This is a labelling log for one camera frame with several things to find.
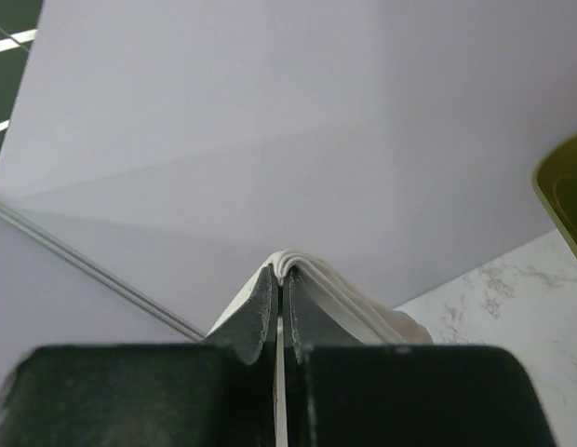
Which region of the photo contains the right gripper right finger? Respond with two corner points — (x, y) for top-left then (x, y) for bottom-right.
(281, 268), (555, 446)

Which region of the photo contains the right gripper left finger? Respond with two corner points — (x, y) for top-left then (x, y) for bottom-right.
(0, 266), (278, 446)

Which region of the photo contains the white and green t shirt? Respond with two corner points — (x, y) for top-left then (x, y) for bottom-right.
(206, 251), (432, 446)

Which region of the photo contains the olive green plastic bin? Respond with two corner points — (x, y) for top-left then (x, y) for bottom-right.
(532, 134), (577, 259)

